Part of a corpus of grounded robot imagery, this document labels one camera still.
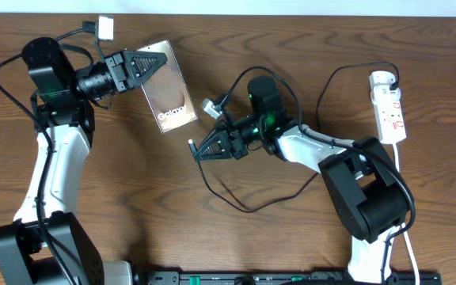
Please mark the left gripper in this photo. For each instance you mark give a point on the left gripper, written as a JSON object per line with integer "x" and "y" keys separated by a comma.
{"x": 118, "y": 72}

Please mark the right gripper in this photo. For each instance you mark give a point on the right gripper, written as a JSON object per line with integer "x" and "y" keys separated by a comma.
{"x": 229, "y": 141}

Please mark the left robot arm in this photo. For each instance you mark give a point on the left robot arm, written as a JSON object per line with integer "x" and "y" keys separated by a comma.
{"x": 45, "y": 243}

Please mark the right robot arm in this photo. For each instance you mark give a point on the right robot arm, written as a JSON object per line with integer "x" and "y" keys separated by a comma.
{"x": 368, "y": 193}

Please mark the white USB charger plug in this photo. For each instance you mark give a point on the white USB charger plug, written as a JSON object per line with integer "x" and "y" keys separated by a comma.
{"x": 381, "y": 77}

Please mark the white power strip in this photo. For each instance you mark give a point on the white power strip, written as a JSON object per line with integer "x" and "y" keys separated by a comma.
{"x": 388, "y": 114}

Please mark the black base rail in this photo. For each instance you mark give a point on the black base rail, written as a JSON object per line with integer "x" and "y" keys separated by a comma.
{"x": 198, "y": 278}

